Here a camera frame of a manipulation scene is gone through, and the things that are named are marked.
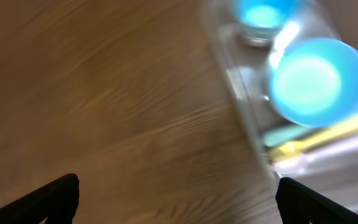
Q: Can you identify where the blue bowl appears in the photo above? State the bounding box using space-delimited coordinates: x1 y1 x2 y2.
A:
267 38 358 128

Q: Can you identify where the pink cup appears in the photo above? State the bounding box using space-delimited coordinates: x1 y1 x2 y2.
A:
238 30 273 48

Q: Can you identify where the blue cup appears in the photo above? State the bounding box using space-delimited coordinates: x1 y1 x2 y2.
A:
230 0 300 30

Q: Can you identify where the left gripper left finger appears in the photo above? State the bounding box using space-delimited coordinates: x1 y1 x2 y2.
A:
0 174 80 224

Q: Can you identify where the yellow fork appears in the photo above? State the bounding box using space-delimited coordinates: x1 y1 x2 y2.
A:
265 114 358 161

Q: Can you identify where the light blue fork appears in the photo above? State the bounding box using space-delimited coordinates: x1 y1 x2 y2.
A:
262 124 314 147

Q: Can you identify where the clear plastic container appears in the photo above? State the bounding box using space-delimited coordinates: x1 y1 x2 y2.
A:
203 0 358 213

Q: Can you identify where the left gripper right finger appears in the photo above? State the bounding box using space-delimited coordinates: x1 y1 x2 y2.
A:
275 177 358 224

